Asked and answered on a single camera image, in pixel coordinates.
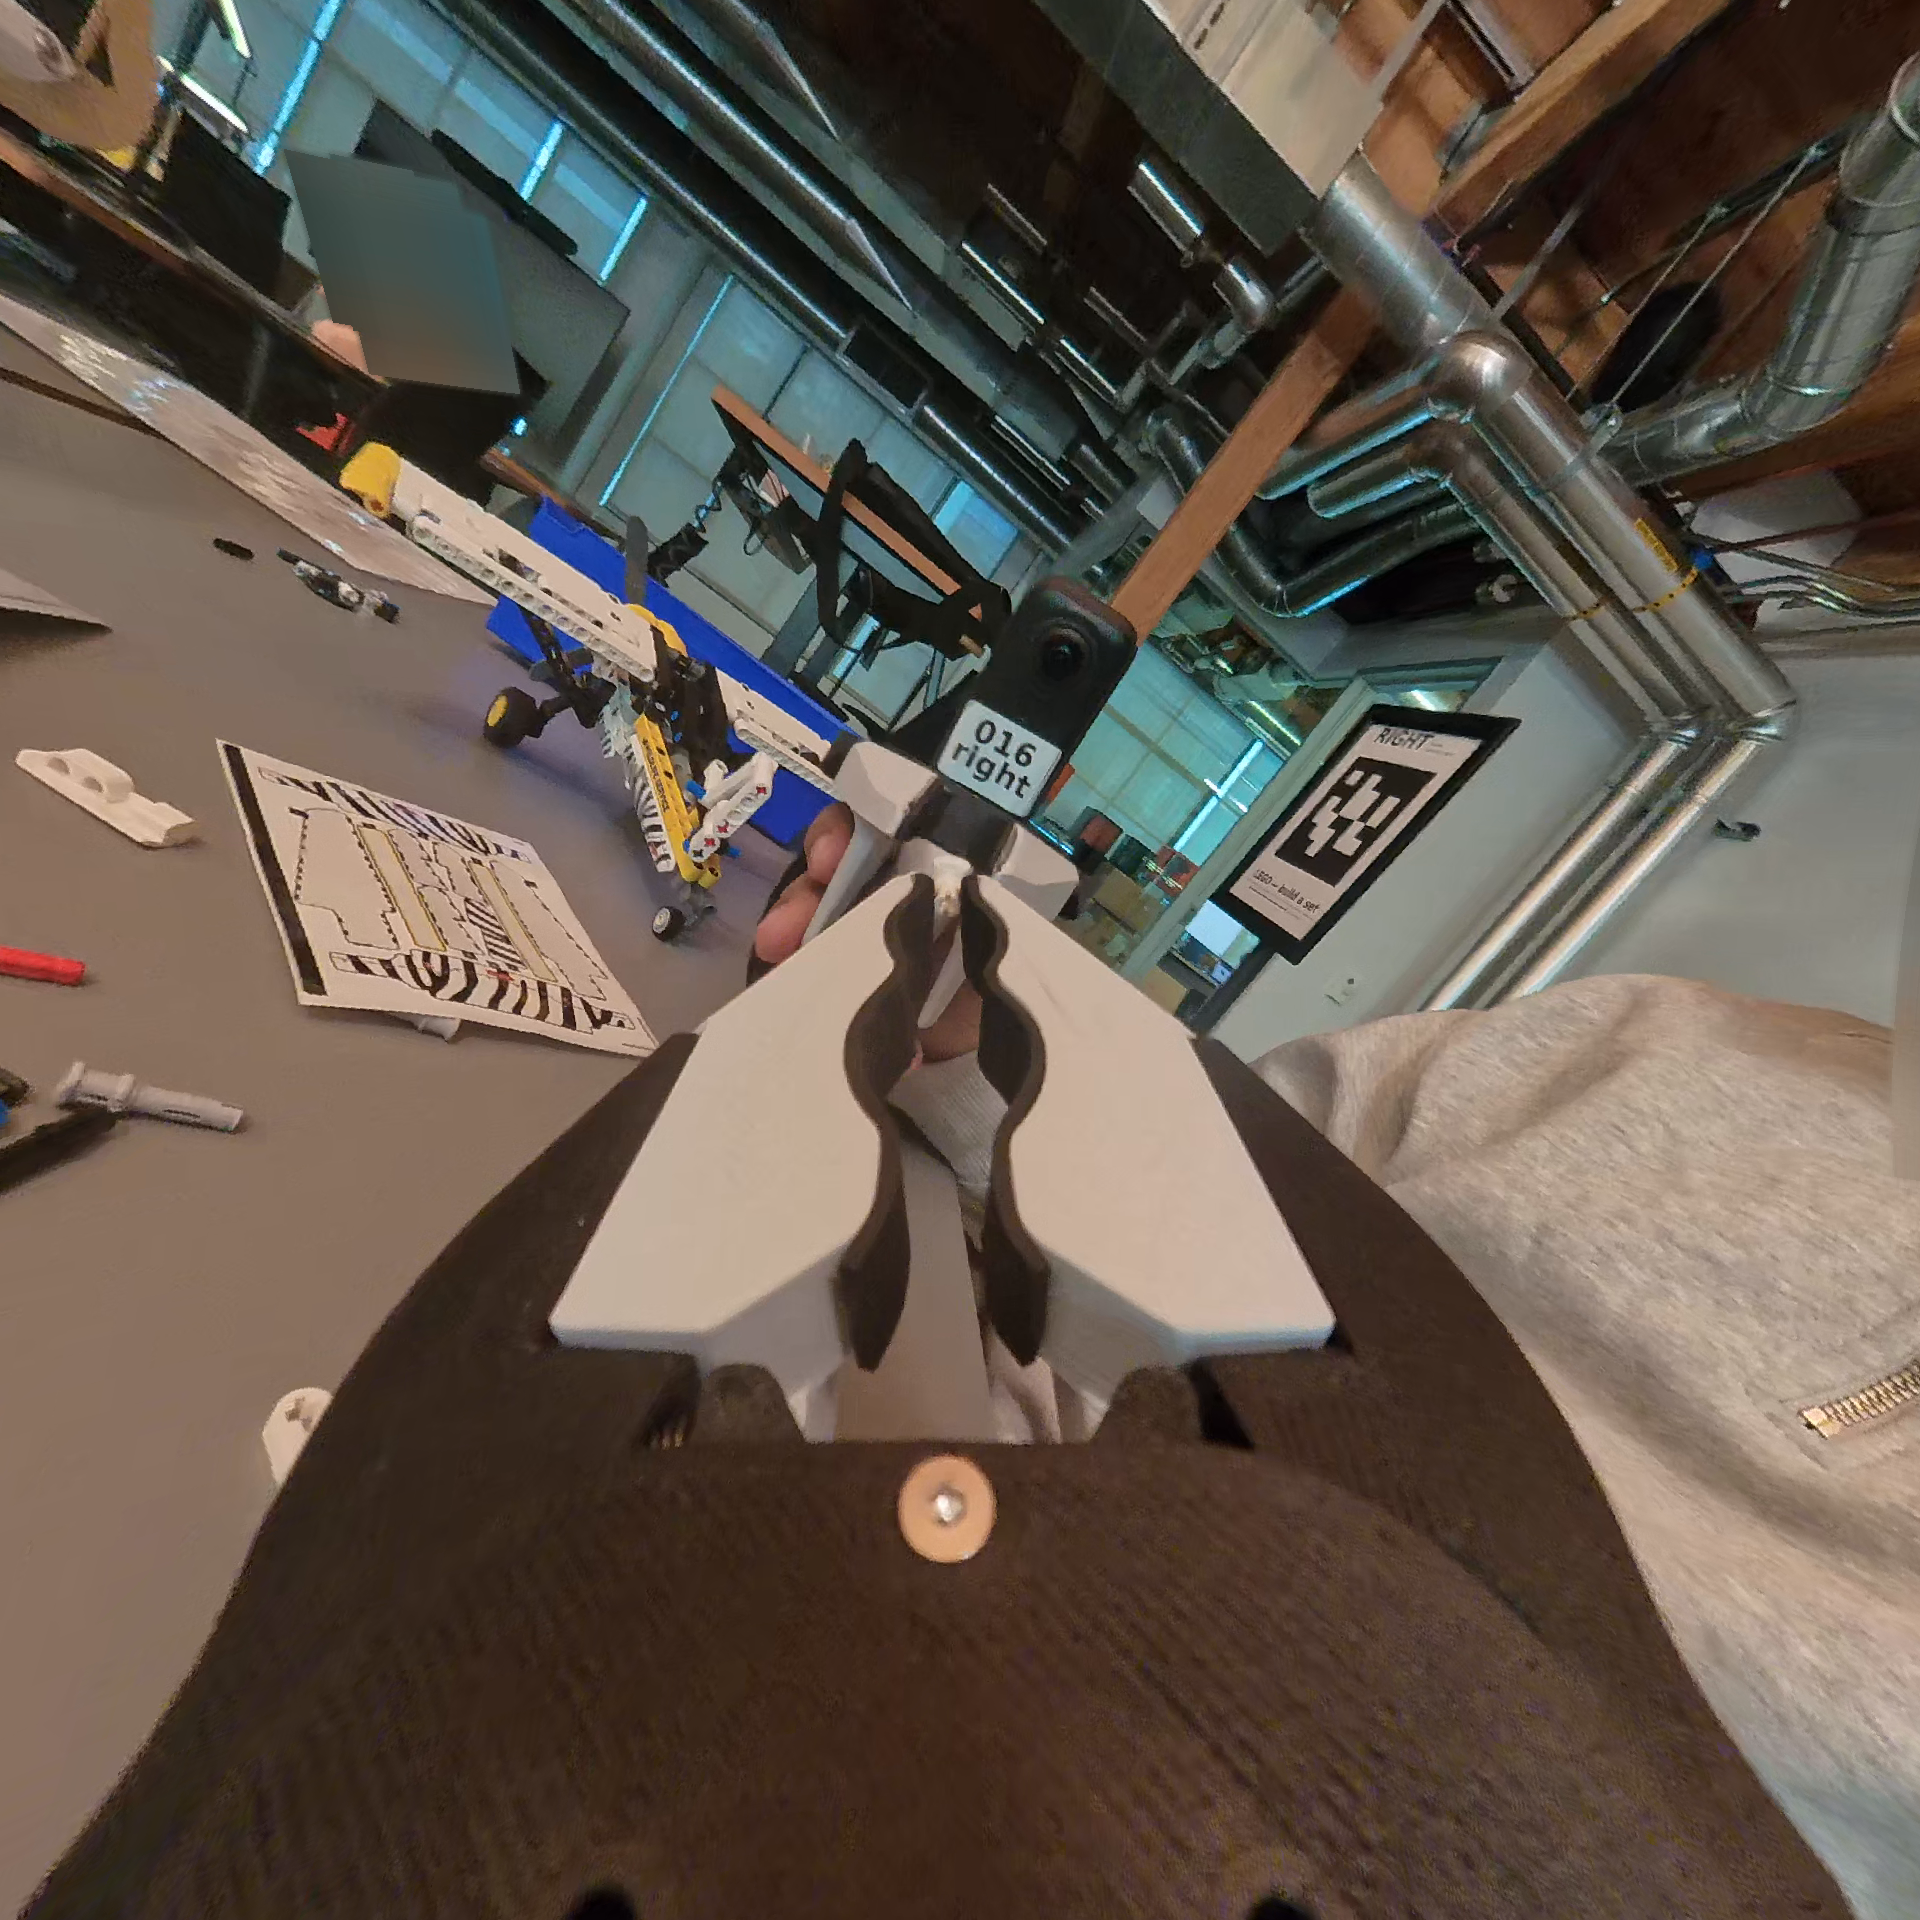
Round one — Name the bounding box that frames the yellow white lego crane model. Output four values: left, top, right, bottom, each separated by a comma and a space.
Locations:
338, 441, 870, 943

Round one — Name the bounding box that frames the white lego bracket piece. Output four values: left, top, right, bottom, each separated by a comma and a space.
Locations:
260, 1385, 336, 1491

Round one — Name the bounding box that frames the spiral metal duct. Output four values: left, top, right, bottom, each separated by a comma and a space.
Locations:
1612, 88, 1920, 484

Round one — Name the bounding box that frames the white lego panel piece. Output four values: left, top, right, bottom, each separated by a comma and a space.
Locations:
17, 744, 202, 851

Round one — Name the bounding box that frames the person's right hand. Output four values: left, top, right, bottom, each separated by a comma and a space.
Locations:
750, 815, 864, 992

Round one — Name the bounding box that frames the black office chair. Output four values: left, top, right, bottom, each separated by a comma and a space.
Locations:
809, 439, 1011, 707

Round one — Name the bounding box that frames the person's right forearm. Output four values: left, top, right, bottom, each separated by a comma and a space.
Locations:
892, 975, 1906, 1352

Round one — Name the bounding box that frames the black lego connector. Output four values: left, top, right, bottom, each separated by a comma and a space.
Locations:
0, 1103, 121, 1198

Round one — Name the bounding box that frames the white lego rod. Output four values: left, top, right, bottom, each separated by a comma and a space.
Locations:
914, 918, 985, 1040

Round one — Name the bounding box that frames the person's grey hoodie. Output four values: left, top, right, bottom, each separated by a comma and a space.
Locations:
1351, 1200, 1920, 1920

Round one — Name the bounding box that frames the silver round pipe duct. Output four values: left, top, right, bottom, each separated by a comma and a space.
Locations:
1306, 151, 1802, 1014

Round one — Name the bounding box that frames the black white marker poster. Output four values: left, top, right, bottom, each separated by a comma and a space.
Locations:
1209, 701, 1521, 964

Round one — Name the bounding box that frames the striped sticker sheet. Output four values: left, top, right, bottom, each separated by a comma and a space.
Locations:
217, 739, 658, 1055

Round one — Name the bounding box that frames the blue plastic bin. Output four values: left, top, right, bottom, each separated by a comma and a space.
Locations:
482, 495, 873, 768

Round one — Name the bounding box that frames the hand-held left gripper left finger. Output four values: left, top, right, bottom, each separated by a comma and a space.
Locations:
548, 873, 927, 1445

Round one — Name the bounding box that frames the wooden post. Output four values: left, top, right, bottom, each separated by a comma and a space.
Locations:
1119, 285, 1383, 640

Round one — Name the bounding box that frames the wooden top standing desk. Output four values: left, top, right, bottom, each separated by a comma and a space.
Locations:
711, 387, 1000, 663

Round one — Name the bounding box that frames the grey lego axle pin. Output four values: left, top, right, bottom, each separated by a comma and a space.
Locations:
52, 1061, 247, 1136

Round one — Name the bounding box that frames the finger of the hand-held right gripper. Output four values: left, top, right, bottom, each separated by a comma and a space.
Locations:
803, 739, 970, 975
972, 822, 1087, 923

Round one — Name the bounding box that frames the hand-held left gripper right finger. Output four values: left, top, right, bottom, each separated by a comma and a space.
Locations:
959, 877, 1340, 1445

